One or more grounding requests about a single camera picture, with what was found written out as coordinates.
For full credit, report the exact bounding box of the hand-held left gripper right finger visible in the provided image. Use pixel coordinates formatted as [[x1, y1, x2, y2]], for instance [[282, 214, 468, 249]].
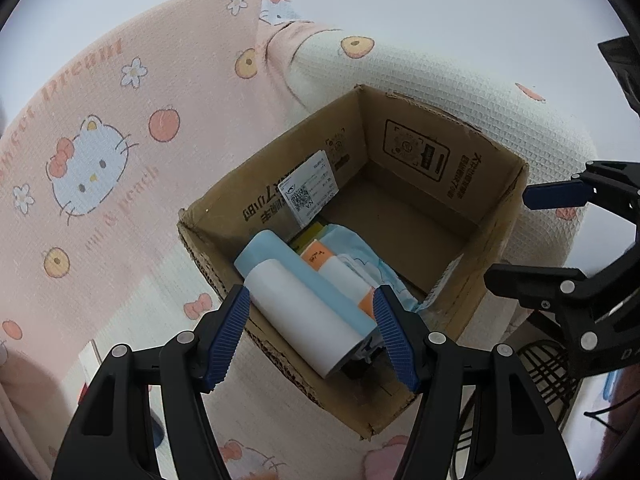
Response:
[[372, 284, 576, 480]]

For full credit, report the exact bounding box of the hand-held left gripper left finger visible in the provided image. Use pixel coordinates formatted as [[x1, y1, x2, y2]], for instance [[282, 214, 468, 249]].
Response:
[[50, 284, 251, 480]]

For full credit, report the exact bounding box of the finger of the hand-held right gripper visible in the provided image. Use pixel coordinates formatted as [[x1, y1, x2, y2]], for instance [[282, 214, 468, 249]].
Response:
[[524, 160, 640, 241], [484, 247, 640, 377]]

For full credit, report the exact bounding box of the white paper roll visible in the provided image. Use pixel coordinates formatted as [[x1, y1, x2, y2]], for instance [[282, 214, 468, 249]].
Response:
[[247, 259, 366, 380]]

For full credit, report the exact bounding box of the light blue tissue pack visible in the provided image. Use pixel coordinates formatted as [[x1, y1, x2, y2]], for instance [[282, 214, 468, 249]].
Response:
[[234, 230, 378, 356]]

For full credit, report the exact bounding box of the wet wipes pack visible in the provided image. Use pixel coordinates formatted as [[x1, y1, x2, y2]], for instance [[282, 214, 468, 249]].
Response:
[[330, 225, 426, 313]]

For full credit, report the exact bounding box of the orange and white tissue pack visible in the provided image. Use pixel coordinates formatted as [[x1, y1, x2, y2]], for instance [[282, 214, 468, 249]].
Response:
[[300, 241, 376, 321]]

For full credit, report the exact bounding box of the colourful cartoon crayon box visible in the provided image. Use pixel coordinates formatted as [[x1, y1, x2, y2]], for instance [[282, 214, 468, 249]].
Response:
[[292, 222, 332, 257]]

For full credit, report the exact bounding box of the brown cardboard box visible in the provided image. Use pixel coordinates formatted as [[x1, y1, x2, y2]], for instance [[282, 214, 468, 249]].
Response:
[[177, 84, 530, 441]]

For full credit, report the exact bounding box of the navy glasses case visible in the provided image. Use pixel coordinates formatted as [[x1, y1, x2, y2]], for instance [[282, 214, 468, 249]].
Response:
[[149, 412, 166, 450]]

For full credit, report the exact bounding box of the white spiral notepad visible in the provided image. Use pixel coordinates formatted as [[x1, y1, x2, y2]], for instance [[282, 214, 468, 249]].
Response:
[[77, 340, 102, 406]]

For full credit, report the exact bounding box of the dark object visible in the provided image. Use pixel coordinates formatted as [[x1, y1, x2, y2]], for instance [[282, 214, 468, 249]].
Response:
[[597, 35, 640, 113]]

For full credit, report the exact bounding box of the pink cat-print blanket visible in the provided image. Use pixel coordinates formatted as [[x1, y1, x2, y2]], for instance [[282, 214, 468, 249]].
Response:
[[0, 0, 313, 461]]

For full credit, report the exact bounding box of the black wire rack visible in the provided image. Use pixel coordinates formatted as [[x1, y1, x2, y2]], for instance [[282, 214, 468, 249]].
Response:
[[450, 340, 587, 480]]

